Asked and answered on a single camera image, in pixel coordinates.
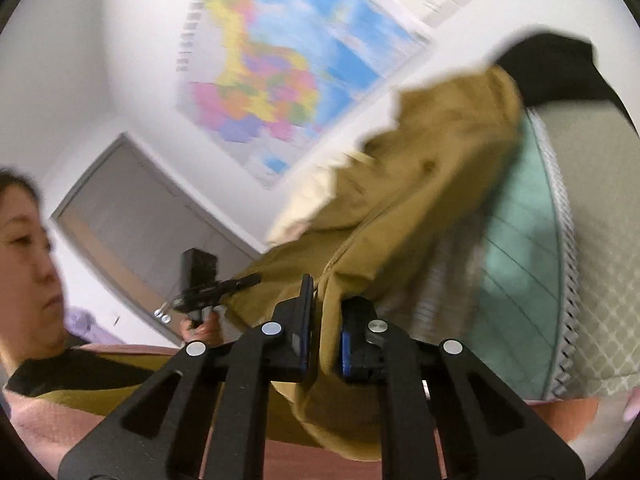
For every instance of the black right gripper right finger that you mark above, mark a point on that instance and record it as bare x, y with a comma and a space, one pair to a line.
444, 413

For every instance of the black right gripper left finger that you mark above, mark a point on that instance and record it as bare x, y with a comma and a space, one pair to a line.
204, 413

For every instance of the mustard brown jacket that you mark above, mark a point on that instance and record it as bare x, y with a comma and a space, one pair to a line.
411, 184

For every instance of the person's left hand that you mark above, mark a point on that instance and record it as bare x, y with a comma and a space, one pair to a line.
209, 332

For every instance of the grey wooden door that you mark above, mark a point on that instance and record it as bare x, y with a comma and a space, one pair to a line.
132, 224

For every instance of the cream folded garment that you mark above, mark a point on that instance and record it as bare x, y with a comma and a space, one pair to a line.
314, 191

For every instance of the teal patterned blanket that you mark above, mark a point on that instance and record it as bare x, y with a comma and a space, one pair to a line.
504, 281

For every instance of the black garment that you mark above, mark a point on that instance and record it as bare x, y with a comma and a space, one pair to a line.
548, 67

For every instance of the silver door handle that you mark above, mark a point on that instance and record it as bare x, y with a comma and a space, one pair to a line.
162, 314

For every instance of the colourful wall map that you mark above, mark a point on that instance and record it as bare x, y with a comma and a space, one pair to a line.
266, 79

